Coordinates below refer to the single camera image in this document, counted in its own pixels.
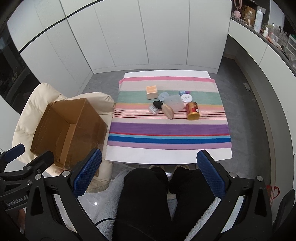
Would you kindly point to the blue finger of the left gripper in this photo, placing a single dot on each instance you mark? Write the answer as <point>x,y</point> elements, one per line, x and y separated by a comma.
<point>14,153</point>
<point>39,164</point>

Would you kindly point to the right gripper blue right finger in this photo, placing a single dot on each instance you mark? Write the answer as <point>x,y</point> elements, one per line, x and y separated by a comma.
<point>213,173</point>

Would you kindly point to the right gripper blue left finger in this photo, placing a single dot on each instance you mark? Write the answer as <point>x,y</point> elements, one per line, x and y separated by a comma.
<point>84,171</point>

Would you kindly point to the red gold tin can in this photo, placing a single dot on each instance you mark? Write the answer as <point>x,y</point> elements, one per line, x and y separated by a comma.
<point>192,111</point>

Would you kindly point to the beige makeup sponge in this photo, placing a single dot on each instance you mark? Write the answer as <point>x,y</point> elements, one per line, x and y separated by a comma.
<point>167,111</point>

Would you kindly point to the grey fleece blanket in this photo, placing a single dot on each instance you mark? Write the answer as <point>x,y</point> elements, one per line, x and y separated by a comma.
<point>107,208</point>

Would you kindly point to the cream padded chair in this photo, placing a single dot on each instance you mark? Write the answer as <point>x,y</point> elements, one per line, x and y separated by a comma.
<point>31,115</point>

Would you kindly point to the brown cardboard box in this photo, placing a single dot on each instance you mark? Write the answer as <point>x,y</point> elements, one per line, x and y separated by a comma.
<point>70,129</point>

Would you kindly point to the striped colourful cloth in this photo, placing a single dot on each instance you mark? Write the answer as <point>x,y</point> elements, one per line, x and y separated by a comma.
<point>134,126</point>

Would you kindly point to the black trousers legs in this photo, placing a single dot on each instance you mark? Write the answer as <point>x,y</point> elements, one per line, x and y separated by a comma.
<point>154,207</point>

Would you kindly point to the black glass panel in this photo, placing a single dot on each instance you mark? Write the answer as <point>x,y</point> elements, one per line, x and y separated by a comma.
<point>17,80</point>

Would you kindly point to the white round compact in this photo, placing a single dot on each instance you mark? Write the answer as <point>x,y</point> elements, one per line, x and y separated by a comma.
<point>186,98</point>

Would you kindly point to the translucent square container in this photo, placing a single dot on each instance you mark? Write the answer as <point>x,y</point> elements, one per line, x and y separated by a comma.
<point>175,103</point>

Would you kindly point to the blue purple small tube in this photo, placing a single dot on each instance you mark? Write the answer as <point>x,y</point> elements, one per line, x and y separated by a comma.
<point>184,92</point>

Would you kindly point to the black round puff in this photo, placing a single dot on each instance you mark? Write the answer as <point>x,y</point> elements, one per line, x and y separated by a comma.
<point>157,104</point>

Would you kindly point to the light blue round case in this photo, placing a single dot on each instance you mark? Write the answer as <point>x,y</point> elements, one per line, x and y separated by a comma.
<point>162,96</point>

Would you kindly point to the orange beige cube box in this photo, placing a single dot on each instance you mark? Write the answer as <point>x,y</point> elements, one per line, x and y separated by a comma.
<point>152,92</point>

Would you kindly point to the white tall bottle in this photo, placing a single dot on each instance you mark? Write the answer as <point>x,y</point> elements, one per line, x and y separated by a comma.
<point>258,20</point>

